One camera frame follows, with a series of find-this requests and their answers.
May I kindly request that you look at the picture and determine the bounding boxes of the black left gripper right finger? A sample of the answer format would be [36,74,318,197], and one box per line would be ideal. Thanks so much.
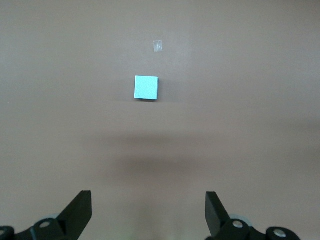
[204,191,300,240]

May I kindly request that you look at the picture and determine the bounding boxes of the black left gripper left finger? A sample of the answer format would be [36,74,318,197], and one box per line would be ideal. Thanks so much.
[0,190,93,240]

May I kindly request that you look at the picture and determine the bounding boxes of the light blue foam block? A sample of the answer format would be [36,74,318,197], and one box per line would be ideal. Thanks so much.
[133,75,160,102]

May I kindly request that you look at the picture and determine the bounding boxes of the clear tape piece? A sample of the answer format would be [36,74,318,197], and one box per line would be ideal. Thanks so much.
[152,40,164,53]

